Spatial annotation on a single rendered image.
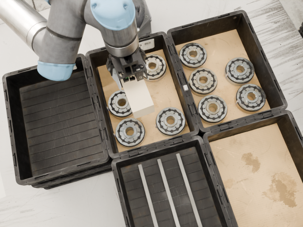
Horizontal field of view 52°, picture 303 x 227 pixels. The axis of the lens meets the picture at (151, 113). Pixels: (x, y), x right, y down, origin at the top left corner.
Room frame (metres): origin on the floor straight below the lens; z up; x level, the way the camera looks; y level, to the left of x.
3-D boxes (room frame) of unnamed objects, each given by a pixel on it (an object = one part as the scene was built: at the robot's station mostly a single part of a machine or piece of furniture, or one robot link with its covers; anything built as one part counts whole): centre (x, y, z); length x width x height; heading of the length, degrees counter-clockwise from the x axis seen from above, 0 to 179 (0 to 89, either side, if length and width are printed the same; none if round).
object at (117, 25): (0.37, 0.04, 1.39); 0.09 x 0.08 x 0.11; 50
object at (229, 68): (0.45, -0.34, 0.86); 0.10 x 0.10 x 0.01
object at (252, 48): (0.44, -0.27, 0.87); 0.40 x 0.30 x 0.11; 7
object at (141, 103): (0.39, 0.04, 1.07); 0.24 x 0.06 x 0.06; 12
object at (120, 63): (0.36, 0.04, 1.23); 0.09 x 0.08 x 0.12; 12
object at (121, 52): (0.37, 0.04, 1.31); 0.08 x 0.08 x 0.05
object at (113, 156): (0.40, 0.03, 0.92); 0.40 x 0.30 x 0.02; 7
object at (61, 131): (0.37, 0.33, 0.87); 0.40 x 0.30 x 0.11; 7
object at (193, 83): (0.43, -0.20, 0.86); 0.10 x 0.10 x 0.01
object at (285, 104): (0.44, -0.27, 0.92); 0.40 x 0.30 x 0.02; 7
